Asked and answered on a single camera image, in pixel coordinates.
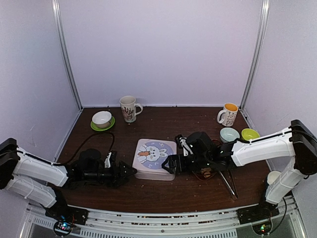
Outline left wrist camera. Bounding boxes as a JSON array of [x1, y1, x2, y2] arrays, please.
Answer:
[[104, 151, 117, 169]]

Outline white bowl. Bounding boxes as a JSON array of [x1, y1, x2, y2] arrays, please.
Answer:
[[92, 111, 112, 124]]

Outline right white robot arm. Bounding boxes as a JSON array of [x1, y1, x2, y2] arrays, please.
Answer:
[[161, 119, 317, 219]]

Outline front metal rail base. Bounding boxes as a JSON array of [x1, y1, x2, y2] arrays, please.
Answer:
[[24, 208, 304, 238]]

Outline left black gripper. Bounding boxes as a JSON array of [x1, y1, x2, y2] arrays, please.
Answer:
[[84, 160, 137, 188]]

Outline red chocolate tray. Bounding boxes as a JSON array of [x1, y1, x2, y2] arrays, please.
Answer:
[[193, 139, 223, 181]]

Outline lime green bowl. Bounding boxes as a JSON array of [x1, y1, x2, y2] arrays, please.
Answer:
[[241, 128, 260, 141]]

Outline metal tongs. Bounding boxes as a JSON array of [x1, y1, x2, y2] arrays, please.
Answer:
[[218, 170, 239, 200]]

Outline light blue bowl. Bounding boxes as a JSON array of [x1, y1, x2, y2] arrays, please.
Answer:
[[220, 127, 240, 143]]

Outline white divided tin box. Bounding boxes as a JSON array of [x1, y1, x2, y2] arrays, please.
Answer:
[[134, 173, 175, 181]]

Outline yellow interior mug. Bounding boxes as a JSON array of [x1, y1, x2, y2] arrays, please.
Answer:
[[216, 103, 239, 127]]

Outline right aluminium frame post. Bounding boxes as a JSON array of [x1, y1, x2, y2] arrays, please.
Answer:
[[240, 0, 270, 112]]

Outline white bowl off table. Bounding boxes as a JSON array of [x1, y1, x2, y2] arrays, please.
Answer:
[[266, 171, 281, 185]]

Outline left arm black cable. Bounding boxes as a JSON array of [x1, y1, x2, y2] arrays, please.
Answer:
[[17, 132, 116, 166]]

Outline green saucer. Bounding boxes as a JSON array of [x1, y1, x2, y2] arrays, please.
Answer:
[[90, 116, 115, 131]]

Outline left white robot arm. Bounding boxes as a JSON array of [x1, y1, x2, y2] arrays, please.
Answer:
[[0, 138, 137, 220]]

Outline bunny print tin lid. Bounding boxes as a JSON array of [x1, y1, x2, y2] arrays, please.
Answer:
[[132, 139, 177, 175]]

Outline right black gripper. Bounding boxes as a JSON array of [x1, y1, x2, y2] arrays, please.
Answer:
[[162, 154, 211, 175]]

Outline tall coral print mug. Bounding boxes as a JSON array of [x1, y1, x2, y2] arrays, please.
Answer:
[[119, 96, 143, 123]]

